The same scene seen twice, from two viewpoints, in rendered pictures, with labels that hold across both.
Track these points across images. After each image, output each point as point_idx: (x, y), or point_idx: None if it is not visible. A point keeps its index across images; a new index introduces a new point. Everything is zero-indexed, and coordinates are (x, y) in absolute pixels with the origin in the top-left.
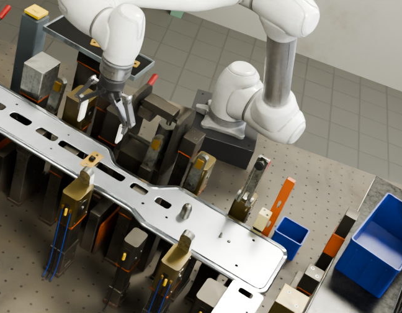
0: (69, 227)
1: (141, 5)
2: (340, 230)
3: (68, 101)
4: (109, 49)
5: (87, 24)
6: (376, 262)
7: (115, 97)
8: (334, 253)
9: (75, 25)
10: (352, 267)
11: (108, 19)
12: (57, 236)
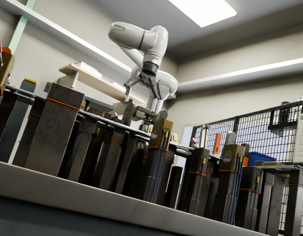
0: (167, 149)
1: (133, 52)
2: (245, 153)
3: (93, 111)
4: (158, 44)
5: (140, 33)
6: (268, 159)
7: (153, 80)
8: None
9: (131, 36)
10: None
11: (152, 31)
12: (154, 164)
